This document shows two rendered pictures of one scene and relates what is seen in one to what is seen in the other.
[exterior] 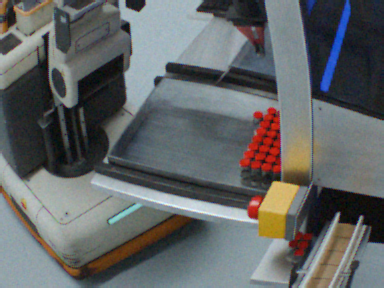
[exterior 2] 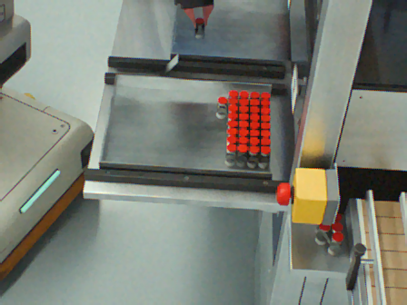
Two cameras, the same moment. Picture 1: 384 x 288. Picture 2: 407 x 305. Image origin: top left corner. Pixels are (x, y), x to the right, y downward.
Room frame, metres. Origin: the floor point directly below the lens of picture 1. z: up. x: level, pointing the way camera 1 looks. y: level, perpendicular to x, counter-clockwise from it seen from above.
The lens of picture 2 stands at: (0.29, 0.44, 2.05)
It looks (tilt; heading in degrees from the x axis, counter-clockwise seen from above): 47 degrees down; 333
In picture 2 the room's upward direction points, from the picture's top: 3 degrees clockwise
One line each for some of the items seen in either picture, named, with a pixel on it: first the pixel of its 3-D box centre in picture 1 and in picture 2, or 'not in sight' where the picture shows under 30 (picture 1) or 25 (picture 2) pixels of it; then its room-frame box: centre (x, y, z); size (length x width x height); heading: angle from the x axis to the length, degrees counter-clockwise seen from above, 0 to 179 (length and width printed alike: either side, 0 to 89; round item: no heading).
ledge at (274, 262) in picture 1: (294, 262); (325, 246); (0.96, -0.17, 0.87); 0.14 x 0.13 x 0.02; 62
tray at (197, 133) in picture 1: (217, 137); (189, 127); (1.32, -0.05, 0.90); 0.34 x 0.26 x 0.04; 62
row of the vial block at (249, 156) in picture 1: (260, 144); (232, 127); (1.28, -0.13, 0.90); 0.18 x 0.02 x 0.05; 152
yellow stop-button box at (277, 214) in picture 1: (282, 212); (312, 196); (0.99, -0.14, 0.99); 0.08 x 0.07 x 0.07; 62
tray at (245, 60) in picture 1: (309, 60); (245, 28); (1.57, -0.31, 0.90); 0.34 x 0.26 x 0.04; 62
